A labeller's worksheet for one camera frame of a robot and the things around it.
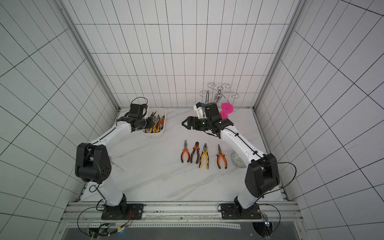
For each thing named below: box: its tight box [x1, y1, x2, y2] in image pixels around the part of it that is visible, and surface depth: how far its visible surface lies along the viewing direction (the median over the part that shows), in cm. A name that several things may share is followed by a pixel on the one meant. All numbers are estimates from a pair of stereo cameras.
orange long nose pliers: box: [216, 144, 228, 169], surface depth 93 cm
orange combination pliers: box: [181, 139, 190, 163], surface depth 97 cm
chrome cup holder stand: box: [199, 82, 240, 104], surface depth 91 cm
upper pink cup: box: [221, 102, 234, 114], surface depth 85 cm
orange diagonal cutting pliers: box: [190, 141, 200, 164], surface depth 97 cm
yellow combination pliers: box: [199, 143, 209, 170], surface depth 94 cm
